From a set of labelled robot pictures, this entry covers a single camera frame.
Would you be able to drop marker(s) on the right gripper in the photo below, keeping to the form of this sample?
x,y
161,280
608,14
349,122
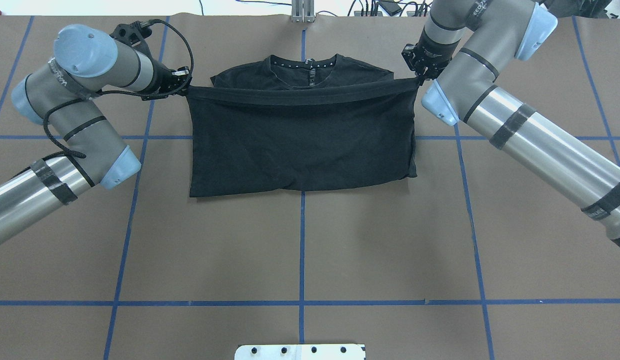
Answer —
x,y
431,54

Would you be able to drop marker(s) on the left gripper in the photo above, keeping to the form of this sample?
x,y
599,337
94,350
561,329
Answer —
x,y
163,78

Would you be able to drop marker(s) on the black graphic t-shirt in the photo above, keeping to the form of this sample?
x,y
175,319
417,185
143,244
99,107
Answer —
x,y
325,125

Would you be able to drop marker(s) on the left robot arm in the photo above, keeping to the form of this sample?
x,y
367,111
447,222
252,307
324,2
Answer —
x,y
86,64

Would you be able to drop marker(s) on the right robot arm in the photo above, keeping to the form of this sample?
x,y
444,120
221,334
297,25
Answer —
x,y
464,46

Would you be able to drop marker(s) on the black power adapter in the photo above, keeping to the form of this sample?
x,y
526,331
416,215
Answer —
x,y
391,7

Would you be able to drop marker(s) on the brown paper table mat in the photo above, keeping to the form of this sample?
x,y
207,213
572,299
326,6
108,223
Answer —
x,y
476,258

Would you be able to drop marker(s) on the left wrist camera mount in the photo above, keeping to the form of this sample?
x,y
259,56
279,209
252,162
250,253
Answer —
x,y
134,35

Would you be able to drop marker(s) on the aluminium frame post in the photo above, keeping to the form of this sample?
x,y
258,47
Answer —
x,y
303,11

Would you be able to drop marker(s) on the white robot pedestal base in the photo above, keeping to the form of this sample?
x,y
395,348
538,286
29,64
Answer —
x,y
322,351

